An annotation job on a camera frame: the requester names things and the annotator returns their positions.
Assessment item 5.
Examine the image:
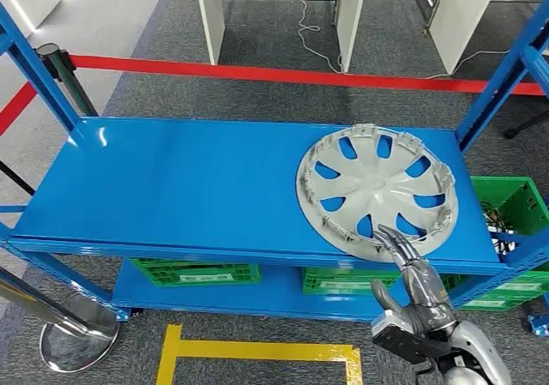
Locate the green plastic crate with cables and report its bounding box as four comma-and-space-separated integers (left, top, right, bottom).
442, 176, 549, 314

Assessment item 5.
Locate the red barrier belt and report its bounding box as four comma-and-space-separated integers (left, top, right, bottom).
68, 53, 546, 97
0, 82, 39, 138

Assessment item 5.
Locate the dark stanchion post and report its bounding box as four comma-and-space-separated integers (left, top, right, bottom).
35, 42, 100, 118

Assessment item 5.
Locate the chrome stanchion with round base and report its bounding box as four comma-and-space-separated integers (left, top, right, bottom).
0, 265, 121, 375

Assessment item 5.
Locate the thin black pole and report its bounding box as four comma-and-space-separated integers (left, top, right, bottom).
0, 159, 36, 198

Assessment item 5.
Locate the silver plastic wheel hubcap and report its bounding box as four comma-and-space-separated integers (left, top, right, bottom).
295, 123, 459, 263

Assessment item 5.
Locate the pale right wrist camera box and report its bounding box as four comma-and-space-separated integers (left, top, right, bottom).
371, 310, 452, 366

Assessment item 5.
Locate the blue metal shelf rack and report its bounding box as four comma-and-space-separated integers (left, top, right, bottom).
0, 0, 549, 338

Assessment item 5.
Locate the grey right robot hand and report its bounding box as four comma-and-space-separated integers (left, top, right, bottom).
370, 225, 458, 339

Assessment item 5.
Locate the bundle of cables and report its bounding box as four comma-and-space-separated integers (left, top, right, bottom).
480, 200, 523, 256

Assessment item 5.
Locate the white floor cable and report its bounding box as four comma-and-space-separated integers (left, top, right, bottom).
293, 0, 344, 75
424, 49, 511, 81

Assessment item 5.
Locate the white desk with metal bar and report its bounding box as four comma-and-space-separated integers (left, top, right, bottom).
193, 0, 370, 75

